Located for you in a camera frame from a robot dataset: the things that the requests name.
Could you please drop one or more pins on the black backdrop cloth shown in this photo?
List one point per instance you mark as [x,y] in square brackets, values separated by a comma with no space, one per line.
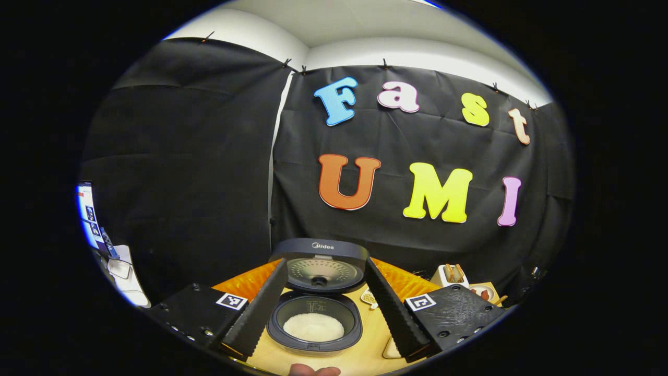
[209,167]

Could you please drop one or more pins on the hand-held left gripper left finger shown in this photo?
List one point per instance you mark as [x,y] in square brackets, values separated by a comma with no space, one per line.
[263,310]

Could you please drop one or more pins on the white plate of red snacks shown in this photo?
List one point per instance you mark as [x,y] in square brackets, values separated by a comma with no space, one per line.
[477,291]

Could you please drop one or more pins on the dark grey rice cooker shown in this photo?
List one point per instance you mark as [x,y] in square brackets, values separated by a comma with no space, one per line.
[344,249]

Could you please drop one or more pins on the toasted bread slice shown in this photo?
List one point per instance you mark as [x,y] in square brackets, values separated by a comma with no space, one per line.
[459,271]
[449,272]

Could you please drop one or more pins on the white side desk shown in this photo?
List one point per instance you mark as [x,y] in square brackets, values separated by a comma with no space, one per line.
[133,290]

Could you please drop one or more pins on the white toaster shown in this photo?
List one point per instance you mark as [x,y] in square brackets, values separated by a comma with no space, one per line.
[443,284]

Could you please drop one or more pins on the white divided bean plate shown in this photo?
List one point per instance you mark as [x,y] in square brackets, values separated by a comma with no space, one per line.
[368,297]

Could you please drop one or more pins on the computer monitor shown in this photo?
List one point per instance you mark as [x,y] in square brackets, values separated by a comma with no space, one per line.
[88,214]

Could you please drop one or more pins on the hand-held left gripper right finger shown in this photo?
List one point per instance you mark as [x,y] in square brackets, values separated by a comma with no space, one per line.
[391,310]

